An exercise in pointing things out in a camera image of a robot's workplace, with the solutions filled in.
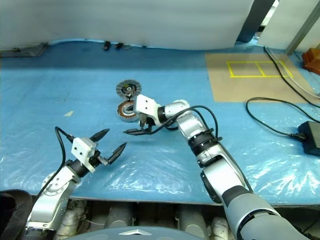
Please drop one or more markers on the grey rotor disc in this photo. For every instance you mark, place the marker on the grey rotor disc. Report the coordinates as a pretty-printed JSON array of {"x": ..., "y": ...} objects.
[{"x": 122, "y": 86}]

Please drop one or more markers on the brown cardboard sheet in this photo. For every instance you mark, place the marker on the brown cardboard sheet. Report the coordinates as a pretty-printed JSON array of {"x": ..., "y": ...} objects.
[{"x": 225, "y": 87}]

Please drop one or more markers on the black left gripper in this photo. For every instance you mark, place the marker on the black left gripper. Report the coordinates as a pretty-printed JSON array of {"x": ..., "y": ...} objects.
[{"x": 96, "y": 160}]

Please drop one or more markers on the brown orange box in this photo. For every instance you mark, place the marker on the brown orange box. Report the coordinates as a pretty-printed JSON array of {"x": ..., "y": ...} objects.
[{"x": 312, "y": 60}]

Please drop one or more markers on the grey metal rack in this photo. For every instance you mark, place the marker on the grey metal rack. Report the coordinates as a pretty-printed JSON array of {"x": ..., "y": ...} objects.
[{"x": 25, "y": 50}]

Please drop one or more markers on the beige tape scrap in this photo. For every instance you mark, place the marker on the beige tape scrap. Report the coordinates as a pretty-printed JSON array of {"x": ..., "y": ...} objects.
[{"x": 68, "y": 113}]

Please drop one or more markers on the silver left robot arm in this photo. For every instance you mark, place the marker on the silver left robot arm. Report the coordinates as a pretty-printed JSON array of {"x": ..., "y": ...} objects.
[{"x": 55, "y": 192}]

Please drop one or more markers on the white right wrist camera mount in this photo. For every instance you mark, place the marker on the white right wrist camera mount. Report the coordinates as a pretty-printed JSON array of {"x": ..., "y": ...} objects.
[{"x": 145, "y": 105}]

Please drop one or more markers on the black power adapter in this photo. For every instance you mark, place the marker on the black power adapter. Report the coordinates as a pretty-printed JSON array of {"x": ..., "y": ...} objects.
[{"x": 311, "y": 140}]

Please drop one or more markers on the grey robot torso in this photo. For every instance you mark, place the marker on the grey robot torso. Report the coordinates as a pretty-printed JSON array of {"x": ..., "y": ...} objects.
[{"x": 112, "y": 232}]

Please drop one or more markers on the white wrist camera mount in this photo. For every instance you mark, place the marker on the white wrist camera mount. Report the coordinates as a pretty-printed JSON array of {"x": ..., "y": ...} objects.
[
  {"x": 145, "y": 105},
  {"x": 81, "y": 147}
]

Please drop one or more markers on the dark grey column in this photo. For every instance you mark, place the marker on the dark grey column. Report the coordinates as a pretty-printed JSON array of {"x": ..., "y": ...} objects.
[{"x": 252, "y": 25}]

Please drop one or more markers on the white foam backdrop sheet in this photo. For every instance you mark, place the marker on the white foam backdrop sheet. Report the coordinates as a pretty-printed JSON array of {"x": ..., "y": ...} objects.
[{"x": 125, "y": 20}]

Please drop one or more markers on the clear plastic tube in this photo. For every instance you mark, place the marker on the clear plastic tube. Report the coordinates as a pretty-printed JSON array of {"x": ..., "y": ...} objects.
[{"x": 307, "y": 91}]

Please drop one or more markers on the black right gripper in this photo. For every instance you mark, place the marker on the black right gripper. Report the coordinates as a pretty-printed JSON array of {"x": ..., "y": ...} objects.
[{"x": 147, "y": 123}]

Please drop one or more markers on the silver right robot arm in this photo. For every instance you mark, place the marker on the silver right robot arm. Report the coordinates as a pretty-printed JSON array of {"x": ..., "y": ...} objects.
[{"x": 190, "y": 122}]

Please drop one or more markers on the grey rounded shape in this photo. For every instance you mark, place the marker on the grey rounded shape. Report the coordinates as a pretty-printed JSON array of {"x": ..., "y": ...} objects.
[
  {"x": 122, "y": 215},
  {"x": 191, "y": 220}
]

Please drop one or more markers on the small black clip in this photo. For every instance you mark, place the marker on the small black clip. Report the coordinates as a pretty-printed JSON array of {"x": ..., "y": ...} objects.
[
  {"x": 119, "y": 46},
  {"x": 106, "y": 45}
]

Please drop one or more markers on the copper wound stator ring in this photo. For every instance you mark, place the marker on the copper wound stator ring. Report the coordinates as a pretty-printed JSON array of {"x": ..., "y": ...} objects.
[{"x": 125, "y": 113}]

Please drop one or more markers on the white panel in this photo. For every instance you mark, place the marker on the white panel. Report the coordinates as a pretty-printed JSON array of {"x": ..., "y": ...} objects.
[{"x": 282, "y": 30}]

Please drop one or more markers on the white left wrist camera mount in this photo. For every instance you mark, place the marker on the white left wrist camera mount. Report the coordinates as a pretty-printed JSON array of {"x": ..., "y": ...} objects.
[{"x": 81, "y": 147}]

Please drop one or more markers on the white rough rounded shape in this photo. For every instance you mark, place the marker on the white rough rounded shape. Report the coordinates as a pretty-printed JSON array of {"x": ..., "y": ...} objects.
[{"x": 72, "y": 217}]

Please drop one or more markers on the aluminium profile post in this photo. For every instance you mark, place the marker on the aluminium profile post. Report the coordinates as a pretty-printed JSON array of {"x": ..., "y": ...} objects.
[{"x": 303, "y": 27}]

